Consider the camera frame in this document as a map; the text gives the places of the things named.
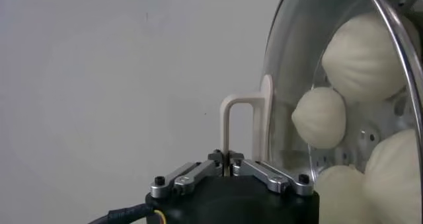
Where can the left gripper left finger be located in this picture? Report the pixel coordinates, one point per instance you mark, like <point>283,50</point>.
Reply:
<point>185,179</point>

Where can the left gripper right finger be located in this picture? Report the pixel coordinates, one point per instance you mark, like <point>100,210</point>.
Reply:
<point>274,179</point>

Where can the white steamed baozi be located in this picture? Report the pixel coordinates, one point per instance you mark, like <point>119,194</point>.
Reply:
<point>319,118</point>
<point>340,194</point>
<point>363,57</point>
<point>393,179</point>

